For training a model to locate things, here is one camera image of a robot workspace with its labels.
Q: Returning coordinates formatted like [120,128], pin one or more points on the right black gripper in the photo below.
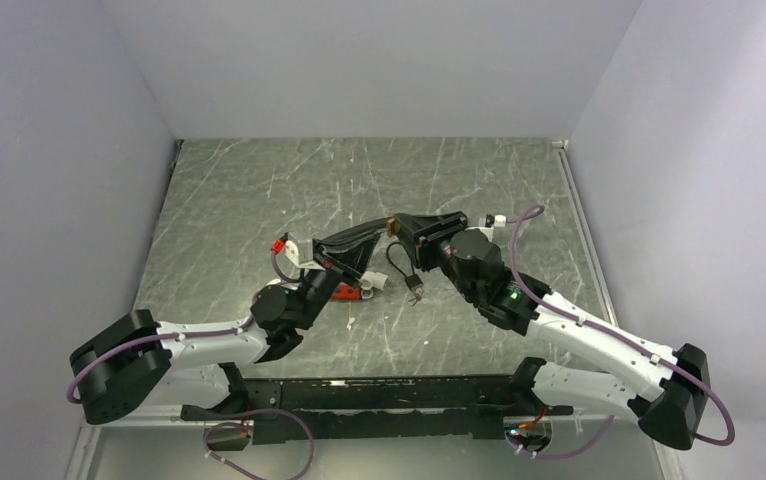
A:
[424,227]

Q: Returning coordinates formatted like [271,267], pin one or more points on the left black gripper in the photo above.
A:
[354,254]

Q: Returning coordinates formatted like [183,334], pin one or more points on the small metal key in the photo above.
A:
[417,296]

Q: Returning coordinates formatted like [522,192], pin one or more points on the brass padlock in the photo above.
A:
[392,227]

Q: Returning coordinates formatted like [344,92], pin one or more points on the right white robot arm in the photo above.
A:
[664,390]

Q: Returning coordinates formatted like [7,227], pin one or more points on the white pipe elbow near wrench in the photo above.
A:
[373,280]

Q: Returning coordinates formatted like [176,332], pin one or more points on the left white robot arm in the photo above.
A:
[141,360]

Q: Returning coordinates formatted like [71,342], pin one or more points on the red handled adjustable wrench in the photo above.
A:
[348,293]

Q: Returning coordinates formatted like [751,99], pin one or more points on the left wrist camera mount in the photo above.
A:
[298,249]

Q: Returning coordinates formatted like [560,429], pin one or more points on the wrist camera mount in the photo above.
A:
[487,224]
[298,249]

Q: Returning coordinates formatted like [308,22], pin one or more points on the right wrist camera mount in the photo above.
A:
[487,224]

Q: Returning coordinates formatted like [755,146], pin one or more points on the aluminium rail right edge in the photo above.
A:
[559,150]

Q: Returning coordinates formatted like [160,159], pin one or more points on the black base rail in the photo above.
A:
[478,406]

